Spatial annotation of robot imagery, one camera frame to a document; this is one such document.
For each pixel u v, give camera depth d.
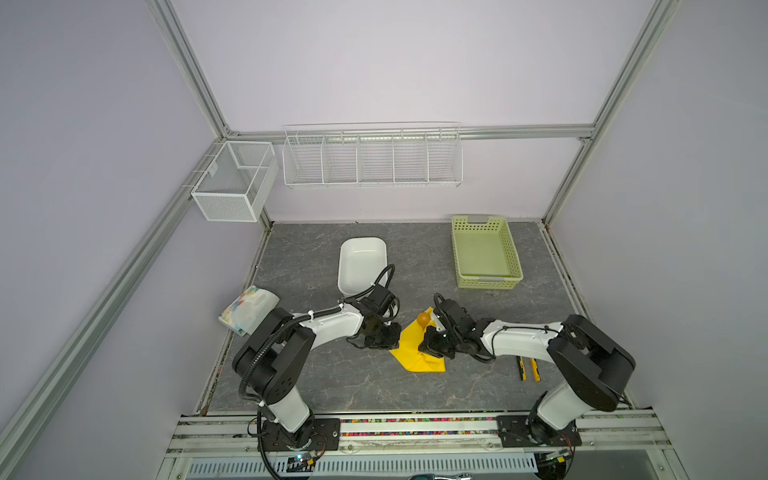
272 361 0.46
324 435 0.74
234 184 0.98
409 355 0.88
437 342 0.79
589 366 0.45
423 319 0.92
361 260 1.09
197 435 0.75
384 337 0.79
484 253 1.09
